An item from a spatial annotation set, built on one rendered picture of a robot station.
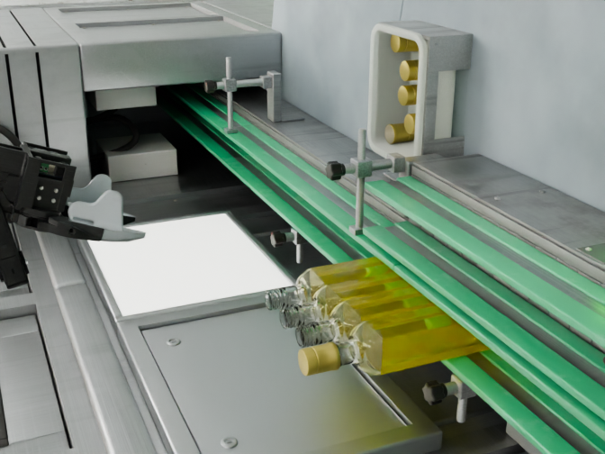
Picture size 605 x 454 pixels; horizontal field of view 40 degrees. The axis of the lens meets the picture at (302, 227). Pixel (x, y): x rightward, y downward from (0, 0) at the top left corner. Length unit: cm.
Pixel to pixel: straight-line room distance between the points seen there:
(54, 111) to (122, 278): 56
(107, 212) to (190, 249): 71
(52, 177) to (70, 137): 103
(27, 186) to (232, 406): 44
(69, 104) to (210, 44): 36
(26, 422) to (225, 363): 30
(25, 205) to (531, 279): 57
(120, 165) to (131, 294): 72
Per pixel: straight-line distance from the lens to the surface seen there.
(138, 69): 198
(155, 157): 217
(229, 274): 155
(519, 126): 126
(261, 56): 207
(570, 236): 104
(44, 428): 125
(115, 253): 167
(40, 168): 94
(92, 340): 137
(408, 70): 140
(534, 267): 100
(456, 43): 133
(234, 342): 133
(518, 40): 126
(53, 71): 195
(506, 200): 114
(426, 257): 118
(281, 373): 124
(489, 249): 102
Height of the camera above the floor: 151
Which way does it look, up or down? 21 degrees down
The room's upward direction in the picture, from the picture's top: 99 degrees counter-clockwise
